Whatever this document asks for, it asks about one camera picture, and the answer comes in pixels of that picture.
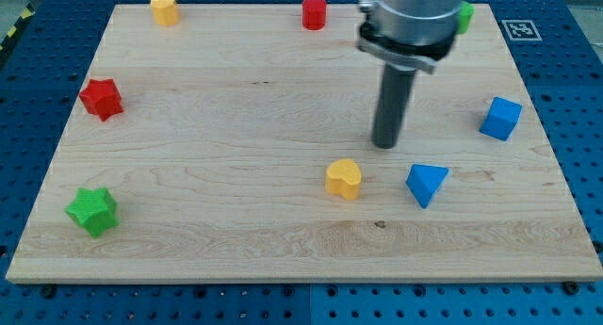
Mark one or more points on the grey pusher mount bracket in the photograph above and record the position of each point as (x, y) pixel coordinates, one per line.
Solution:
(402, 56)

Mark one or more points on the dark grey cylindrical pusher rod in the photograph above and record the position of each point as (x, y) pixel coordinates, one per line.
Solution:
(395, 91)

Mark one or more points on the blue triangle block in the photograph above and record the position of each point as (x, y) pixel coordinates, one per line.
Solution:
(424, 180)

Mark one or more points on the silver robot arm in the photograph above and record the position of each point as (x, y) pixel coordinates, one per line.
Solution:
(407, 36)

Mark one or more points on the blue cube block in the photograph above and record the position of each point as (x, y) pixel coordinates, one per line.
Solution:
(501, 119)

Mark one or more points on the white fiducial marker tag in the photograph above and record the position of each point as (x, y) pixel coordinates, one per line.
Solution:
(521, 30)

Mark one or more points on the yellow heart block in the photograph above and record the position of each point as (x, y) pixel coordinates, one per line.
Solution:
(344, 178)

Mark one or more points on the red cylinder block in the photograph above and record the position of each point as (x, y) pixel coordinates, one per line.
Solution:
(314, 14)

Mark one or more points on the wooden board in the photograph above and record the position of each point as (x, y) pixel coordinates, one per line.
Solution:
(218, 163)

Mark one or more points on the yellow hexagon block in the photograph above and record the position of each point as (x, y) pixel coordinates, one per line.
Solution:
(165, 12)

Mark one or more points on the red star block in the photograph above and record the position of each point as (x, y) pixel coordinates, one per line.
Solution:
(101, 98)

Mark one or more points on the green star block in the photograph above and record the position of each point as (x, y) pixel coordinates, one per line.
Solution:
(94, 210)

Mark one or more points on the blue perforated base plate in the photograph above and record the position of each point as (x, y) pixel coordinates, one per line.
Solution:
(38, 88)

